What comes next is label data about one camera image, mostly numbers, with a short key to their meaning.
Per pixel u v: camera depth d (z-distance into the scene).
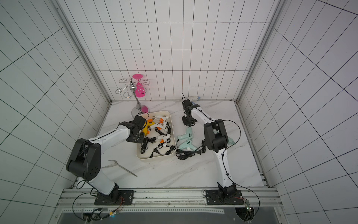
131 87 0.92
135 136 0.71
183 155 0.88
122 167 0.83
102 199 0.72
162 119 1.01
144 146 0.90
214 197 0.73
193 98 1.17
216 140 0.59
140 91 0.87
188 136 0.95
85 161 0.45
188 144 0.92
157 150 0.90
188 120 0.90
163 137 0.92
